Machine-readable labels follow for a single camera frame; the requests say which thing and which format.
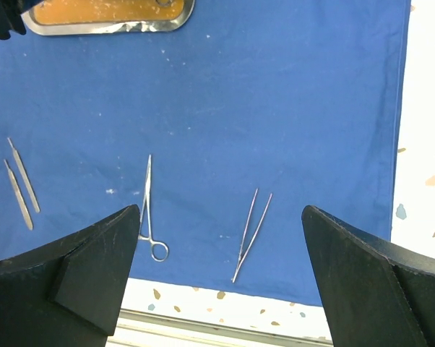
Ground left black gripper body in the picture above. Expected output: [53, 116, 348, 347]
[0, 0, 43, 40]

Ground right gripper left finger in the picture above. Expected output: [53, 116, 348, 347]
[0, 205, 139, 347]

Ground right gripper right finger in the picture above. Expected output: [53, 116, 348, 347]
[301, 205, 435, 346]

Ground steel tray with orange mat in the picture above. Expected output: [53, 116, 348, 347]
[22, 0, 195, 36]

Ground steel forceps with ring handles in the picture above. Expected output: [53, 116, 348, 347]
[137, 154, 169, 262]

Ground steel scalpel handle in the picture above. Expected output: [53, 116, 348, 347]
[7, 137, 40, 213]
[4, 159, 33, 230]

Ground steel tweezers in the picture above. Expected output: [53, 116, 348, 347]
[231, 188, 273, 284]

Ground blue surgical cloth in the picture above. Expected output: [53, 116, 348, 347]
[0, 1, 410, 305]

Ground aluminium rail frame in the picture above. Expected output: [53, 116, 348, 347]
[119, 309, 333, 346]

